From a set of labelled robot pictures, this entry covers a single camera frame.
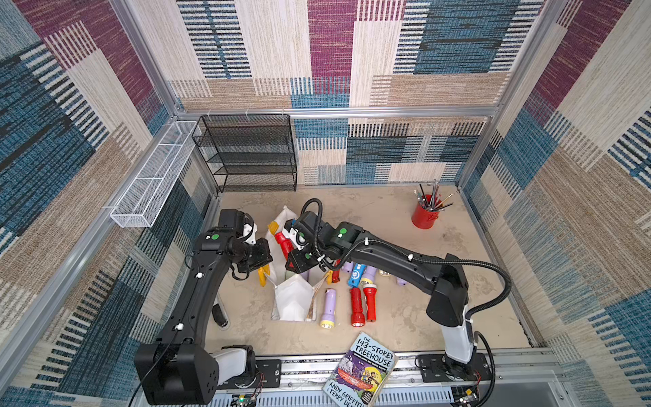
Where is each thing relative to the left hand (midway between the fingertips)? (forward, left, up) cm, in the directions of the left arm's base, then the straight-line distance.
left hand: (273, 257), depth 79 cm
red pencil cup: (+23, -55, -8) cm, 60 cm away
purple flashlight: (0, -31, -13) cm, 34 cm away
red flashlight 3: (-6, -31, -15) cm, 35 cm away
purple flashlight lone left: (-14, -17, -14) cm, 26 cm away
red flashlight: (+1, -19, -15) cm, 24 cm away
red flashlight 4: (+1, -4, +6) cm, 8 cm away
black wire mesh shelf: (+50, +16, +2) cm, 52 cm away
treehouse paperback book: (-29, -25, -15) cm, 41 cm away
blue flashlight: (+1, -27, -13) cm, 30 cm away
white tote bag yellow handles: (-8, -6, -8) cm, 13 cm away
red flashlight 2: (-13, -26, -14) cm, 32 cm away
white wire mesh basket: (+8, +35, +16) cm, 39 cm away
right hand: (-2, -8, 0) cm, 8 cm away
